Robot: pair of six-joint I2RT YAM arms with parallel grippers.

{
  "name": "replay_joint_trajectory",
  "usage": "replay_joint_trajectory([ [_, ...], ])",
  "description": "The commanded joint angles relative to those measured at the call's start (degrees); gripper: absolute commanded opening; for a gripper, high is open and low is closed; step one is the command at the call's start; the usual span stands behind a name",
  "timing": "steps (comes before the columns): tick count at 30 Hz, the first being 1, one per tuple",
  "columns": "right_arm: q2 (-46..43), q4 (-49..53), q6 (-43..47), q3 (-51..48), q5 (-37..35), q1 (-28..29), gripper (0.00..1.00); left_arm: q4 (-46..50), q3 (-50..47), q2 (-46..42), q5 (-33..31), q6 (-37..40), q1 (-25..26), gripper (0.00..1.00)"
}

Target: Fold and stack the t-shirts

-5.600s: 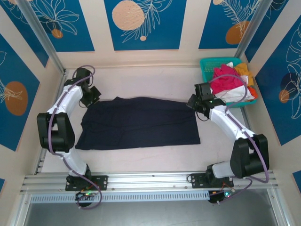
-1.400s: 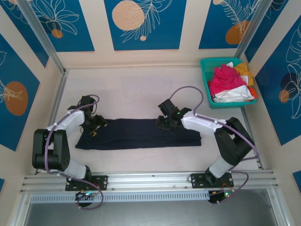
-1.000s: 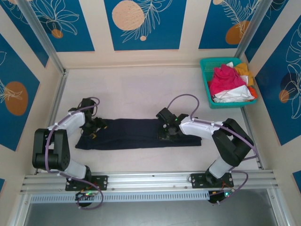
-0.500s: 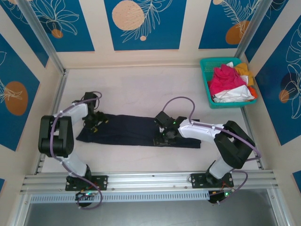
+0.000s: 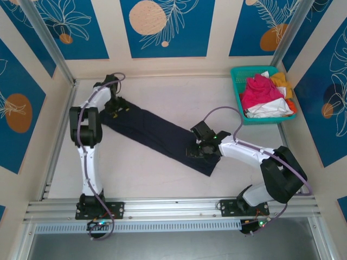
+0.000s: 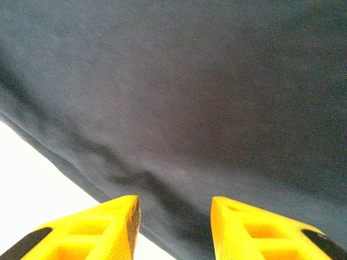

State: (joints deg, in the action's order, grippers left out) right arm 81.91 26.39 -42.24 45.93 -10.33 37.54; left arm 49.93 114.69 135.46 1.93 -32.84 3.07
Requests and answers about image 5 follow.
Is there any aluminium table side bar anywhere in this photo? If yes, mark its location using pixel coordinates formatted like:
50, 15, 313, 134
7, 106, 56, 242
278, 123, 293, 149

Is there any grey metal sheet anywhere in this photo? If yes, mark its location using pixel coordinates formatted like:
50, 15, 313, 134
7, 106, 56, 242
25, 231, 322, 260

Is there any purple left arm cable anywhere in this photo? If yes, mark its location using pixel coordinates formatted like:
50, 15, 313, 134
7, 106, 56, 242
77, 71, 127, 242

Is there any grey slotted cable duct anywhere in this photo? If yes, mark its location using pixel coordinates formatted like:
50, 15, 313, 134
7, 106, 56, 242
34, 219, 242, 234

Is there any teal plastic basket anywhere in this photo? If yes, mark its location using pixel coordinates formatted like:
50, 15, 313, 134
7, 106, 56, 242
230, 66, 298, 126

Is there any pile of colourful clothes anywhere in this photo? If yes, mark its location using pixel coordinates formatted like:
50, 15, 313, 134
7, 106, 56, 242
243, 70, 295, 119

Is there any black controller board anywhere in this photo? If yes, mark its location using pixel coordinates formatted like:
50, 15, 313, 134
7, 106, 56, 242
86, 219, 110, 231
240, 218, 272, 236

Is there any aluminium mounting rail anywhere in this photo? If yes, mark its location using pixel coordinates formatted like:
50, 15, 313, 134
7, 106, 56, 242
23, 196, 324, 222

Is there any aluminium frame post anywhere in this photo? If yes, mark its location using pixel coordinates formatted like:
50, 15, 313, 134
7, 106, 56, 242
20, 0, 80, 88
270, 0, 335, 67

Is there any yellow t-shirt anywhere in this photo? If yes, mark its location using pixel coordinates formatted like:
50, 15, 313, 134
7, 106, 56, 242
270, 71, 294, 100

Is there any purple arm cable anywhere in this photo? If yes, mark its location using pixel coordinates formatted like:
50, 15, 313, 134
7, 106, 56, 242
203, 106, 314, 237
77, 71, 127, 242

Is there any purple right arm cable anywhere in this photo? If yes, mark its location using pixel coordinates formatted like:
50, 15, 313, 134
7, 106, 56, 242
203, 106, 314, 237

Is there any navy blue t-shirt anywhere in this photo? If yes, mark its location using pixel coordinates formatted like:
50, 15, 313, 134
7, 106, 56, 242
100, 99, 222, 178

